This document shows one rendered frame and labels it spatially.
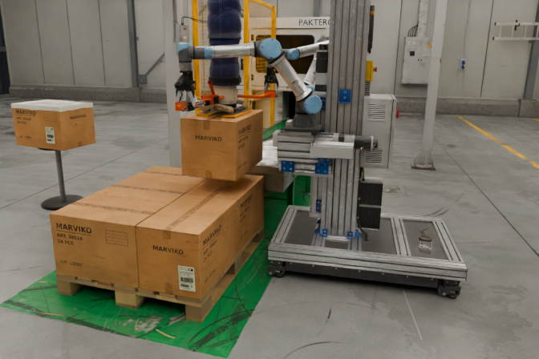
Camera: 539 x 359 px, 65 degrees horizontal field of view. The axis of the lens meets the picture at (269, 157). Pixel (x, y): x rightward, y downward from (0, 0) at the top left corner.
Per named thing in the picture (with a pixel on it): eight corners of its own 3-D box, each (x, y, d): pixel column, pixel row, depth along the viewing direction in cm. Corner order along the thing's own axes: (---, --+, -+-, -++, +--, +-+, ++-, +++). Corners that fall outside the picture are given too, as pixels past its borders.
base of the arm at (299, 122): (316, 125, 283) (317, 110, 281) (314, 128, 269) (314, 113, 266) (293, 123, 286) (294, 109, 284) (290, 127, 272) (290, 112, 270)
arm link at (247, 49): (272, 38, 265) (193, 43, 256) (275, 38, 254) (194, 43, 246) (273, 57, 268) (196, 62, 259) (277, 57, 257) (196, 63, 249)
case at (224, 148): (216, 155, 347) (216, 106, 337) (262, 159, 336) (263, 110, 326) (181, 175, 291) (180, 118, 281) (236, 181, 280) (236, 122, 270)
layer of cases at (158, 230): (157, 208, 375) (155, 165, 366) (263, 222, 348) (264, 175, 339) (56, 272, 264) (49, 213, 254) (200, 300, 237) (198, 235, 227)
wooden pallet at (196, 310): (158, 223, 379) (157, 208, 376) (264, 238, 352) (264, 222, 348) (58, 293, 267) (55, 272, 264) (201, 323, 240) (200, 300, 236)
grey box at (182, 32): (185, 55, 433) (184, 26, 425) (190, 55, 431) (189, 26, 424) (176, 55, 414) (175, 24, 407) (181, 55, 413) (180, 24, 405)
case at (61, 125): (16, 145, 403) (10, 102, 393) (50, 137, 439) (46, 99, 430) (63, 151, 382) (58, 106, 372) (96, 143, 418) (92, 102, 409)
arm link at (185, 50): (192, 42, 235) (177, 42, 233) (193, 62, 237) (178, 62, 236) (192, 42, 242) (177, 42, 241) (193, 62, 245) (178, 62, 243)
